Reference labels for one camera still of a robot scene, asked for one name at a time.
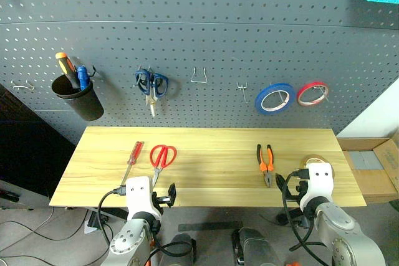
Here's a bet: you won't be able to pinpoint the orange black pliers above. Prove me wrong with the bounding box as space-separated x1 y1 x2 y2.
256 143 276 188

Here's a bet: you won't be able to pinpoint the red handled screwdriver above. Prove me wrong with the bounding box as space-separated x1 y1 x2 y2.
120 141 145 188

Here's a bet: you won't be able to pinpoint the dark grey rounded shape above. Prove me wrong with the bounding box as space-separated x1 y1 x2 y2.
231 227 279 266

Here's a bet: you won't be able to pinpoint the grey metal pegboard wall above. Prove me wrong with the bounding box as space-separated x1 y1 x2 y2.
0 0 399 147

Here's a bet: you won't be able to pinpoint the blue handled screwdriver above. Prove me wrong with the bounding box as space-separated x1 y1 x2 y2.
77 65 89 92

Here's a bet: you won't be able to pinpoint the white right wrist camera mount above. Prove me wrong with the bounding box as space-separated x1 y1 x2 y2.
299 162 334 209

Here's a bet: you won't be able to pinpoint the silver double prong hook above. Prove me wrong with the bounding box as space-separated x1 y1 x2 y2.
236 82 249 103

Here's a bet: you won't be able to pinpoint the cardboard box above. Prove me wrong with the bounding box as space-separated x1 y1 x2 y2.
337 136 399 205

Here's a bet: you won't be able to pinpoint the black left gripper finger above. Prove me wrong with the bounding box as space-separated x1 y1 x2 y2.
167 182 178 209

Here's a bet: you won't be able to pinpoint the red tape roll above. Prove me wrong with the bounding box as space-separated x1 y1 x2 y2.
296 81 330 108

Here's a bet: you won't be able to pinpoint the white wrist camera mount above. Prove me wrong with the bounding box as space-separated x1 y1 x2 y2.
299 162 334 209
125 176 162 221

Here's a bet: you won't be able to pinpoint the silver peg hook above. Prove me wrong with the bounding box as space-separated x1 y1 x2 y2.
11 80 36 92

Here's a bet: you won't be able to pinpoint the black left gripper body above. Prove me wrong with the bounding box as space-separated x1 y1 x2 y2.
151 191 171 210

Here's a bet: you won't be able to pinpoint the black cabinet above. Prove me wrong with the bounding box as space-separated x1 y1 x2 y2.
0 83 77 200

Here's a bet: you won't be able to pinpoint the black rounded shape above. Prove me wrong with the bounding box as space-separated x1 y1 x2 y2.
160 233 198 266

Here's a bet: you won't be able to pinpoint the blue tape roll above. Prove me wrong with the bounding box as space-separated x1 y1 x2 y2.
254 83 296 115

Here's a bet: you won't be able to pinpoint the red handled scissors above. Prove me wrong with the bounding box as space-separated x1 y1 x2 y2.
149 145 178 188

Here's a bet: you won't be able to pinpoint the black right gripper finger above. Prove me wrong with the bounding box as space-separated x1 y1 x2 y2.
275 173 289 199

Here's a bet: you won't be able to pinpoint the black floor strip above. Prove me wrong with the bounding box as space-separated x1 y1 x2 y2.
177 221 244 234

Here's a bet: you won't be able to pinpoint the beige tape roll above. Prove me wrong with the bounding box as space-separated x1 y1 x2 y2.
299 153 336 183

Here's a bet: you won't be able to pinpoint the black object on shelf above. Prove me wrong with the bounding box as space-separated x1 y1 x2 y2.
0 189 21 203

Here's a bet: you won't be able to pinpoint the orange black handled screwdriver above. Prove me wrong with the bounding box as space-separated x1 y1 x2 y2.
55 52 81 90

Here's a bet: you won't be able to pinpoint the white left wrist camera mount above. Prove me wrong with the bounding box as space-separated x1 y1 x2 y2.
125 176 162 221

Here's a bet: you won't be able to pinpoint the grey pad in box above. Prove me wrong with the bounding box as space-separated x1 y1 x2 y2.
347 150 383 171

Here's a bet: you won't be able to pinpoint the blue handled scissors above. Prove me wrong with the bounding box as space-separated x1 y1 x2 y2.
134 68 170 118

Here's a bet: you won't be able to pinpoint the grey shelf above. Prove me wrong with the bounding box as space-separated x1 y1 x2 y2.
0 179 50 211

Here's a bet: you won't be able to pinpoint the black cup holder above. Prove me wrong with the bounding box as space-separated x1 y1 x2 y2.
51 74 105 121

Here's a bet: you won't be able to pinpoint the silver wire loop hook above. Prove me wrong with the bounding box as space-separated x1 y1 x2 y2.
190 67 209 84

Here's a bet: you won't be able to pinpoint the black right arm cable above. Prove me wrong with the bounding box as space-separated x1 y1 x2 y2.
281 168 331 266

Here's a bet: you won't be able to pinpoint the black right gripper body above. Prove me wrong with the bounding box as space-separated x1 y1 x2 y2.
285 178 309 202

